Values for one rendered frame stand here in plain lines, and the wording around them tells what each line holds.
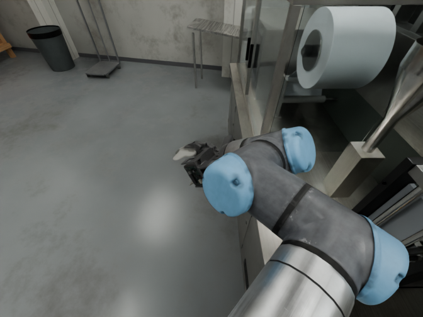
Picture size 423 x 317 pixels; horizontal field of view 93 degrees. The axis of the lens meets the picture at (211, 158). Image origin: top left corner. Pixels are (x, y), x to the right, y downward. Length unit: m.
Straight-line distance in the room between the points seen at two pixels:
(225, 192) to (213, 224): 1.63
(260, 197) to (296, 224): 0.05
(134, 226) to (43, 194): 1.04
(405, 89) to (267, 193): 0.62
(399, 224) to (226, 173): 0.43
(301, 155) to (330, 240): 0.13
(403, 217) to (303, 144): 0.31
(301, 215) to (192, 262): 1.57
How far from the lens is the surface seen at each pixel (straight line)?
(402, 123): 1.18
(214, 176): 0.24
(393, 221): 0.59
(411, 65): 0.78
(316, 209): 0.24
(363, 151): 0.95
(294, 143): 0.32
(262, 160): 0.27
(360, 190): 1.20
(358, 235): 0.25
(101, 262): 1.97
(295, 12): 0.84
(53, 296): 2.05
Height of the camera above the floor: 1.70
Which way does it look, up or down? 47 degrees down
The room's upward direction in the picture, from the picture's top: straight up
